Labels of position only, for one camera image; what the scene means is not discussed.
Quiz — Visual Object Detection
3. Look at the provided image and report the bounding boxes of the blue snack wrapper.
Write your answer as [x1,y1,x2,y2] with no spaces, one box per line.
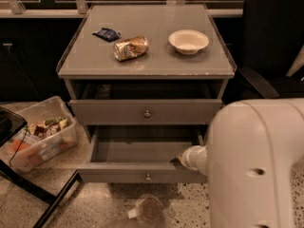
[93,28,121,42]

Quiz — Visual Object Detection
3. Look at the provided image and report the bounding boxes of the grey drawer cabinet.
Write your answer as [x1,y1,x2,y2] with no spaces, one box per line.
[56,4,238,138]

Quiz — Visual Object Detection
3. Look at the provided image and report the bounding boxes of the clear plastic storage bin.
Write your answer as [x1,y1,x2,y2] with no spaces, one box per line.
[0,96,78,172]

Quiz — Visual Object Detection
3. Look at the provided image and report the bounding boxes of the black office chair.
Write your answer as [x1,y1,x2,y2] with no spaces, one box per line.
[222,0,304,105]

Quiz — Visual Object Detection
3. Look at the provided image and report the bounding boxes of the white paper bowl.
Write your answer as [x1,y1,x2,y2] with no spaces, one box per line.
[168,29,209,55]

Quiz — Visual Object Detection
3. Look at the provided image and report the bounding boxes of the dark object in top drawer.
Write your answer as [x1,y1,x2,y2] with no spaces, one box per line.
[96,85,111,99]

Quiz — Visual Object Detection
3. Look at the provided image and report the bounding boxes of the grey top drawer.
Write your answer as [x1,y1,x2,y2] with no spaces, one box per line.
[70,83,221,125]

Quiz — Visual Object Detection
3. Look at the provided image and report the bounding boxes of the crushed gold soda can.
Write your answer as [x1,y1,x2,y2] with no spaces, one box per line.
[113,36,149,62]

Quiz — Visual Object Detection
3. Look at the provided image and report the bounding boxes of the grey drawer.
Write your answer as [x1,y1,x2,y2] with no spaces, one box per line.
[70,83,221,125]
[78,125,206,183]

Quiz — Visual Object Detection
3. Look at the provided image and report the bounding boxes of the small white paper scrap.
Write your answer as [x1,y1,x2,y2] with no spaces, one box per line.
[127,209,137,219]

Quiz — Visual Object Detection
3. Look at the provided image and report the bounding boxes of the snack packages in bin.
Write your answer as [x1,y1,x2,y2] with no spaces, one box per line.
[12,117,69,152]

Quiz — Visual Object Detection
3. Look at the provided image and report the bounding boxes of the round floor drain cover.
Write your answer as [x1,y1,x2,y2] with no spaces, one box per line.
[137,196,163,223]

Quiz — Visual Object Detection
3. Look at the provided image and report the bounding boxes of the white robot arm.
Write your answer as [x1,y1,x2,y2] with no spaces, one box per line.
[177,98,304,228]

